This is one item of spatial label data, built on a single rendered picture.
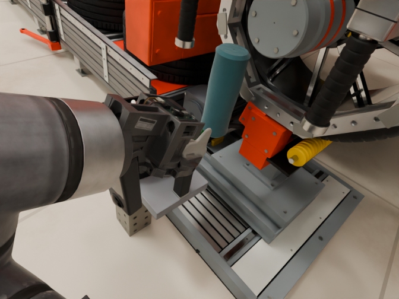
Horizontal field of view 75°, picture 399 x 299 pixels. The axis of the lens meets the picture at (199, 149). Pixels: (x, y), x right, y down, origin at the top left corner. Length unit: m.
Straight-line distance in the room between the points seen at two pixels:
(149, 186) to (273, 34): 0.44
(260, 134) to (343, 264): 0.74
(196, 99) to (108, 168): 0.90
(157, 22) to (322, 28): 0.58
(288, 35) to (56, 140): 0.44
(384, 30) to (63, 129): 0.36
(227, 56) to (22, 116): 0.52
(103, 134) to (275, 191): 0.90
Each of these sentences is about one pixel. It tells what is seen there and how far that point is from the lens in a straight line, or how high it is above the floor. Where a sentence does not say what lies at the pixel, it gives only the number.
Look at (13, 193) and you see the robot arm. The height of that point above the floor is 0.83.
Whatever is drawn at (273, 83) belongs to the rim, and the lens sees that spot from 0.85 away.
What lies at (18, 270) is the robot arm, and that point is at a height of 0.76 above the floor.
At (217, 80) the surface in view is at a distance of 0.69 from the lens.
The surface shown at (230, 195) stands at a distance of 1.09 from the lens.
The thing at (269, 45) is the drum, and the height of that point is 0.81.
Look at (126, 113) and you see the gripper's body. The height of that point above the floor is 0.83.
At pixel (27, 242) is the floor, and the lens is 1.18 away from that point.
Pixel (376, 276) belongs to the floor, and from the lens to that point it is 1.40.
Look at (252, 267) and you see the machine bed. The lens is 1.04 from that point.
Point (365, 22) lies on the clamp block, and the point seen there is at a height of 0.91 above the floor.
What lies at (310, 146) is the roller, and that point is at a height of 0.54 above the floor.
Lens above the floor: 0.99
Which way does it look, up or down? 43 degrees down
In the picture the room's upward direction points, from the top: 13 degrees clockwise
